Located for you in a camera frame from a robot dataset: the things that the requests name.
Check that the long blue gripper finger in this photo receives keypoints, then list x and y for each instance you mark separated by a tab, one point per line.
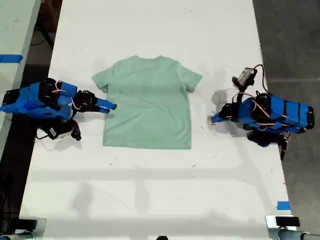
106	103

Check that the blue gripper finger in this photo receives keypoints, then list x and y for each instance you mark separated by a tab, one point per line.
218	116
218	120

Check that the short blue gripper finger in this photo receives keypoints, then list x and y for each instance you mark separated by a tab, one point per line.
104	110

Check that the pale green T-shirt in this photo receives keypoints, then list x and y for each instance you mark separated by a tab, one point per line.
150	105

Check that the blue and black arm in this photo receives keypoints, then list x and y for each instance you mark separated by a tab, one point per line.
32	101
280	112

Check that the long blue tape strip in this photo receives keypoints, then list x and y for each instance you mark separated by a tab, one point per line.
11	58

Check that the white side table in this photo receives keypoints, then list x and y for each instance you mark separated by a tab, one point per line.
13	27

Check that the short blue tape piece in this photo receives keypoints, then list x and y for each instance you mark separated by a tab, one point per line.
283	205

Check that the small black box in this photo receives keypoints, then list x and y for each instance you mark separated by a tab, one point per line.
287	221
26	224

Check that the black round object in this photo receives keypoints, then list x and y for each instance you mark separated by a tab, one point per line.
162	238

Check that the grey metal pipe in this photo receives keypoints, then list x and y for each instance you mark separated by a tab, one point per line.
295	235
17	236

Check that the black and white camera box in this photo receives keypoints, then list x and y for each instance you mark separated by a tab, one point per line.
60	132

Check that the black and grey camera box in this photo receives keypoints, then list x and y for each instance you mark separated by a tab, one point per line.
246	75

